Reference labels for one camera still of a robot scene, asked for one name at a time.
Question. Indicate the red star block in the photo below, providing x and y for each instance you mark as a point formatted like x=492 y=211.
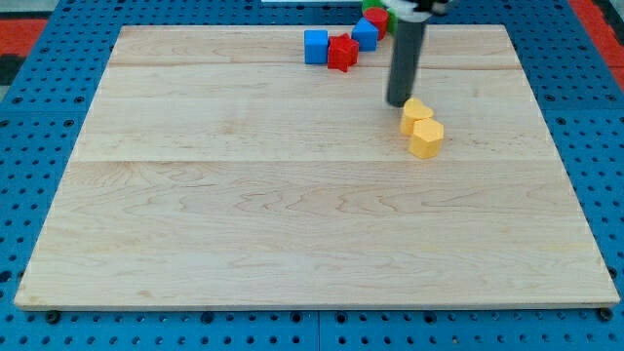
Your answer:
x=342 y=52

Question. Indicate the blue triangle block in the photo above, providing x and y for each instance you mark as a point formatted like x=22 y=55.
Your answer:
x=365 y=34

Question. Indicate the light wooden board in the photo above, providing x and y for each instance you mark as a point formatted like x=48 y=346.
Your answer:
x=215 y=170

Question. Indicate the yellow heart block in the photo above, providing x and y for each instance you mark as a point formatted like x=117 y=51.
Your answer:
x=414 y=110

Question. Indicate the yellow hexagon block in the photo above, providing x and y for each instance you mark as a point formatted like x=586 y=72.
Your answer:
x=427 y=138

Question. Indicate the blue cube block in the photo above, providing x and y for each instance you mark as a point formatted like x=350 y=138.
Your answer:
x=316 y=44

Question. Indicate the green block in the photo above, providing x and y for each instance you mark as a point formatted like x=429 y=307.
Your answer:
x=378 y=3

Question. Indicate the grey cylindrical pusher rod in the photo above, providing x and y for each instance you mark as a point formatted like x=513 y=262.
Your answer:
x=408 y=39

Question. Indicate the red cylinder block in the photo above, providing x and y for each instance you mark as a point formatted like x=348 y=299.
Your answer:
x=379 y=18

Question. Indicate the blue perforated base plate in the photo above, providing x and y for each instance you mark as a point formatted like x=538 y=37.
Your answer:
x=47 y=101

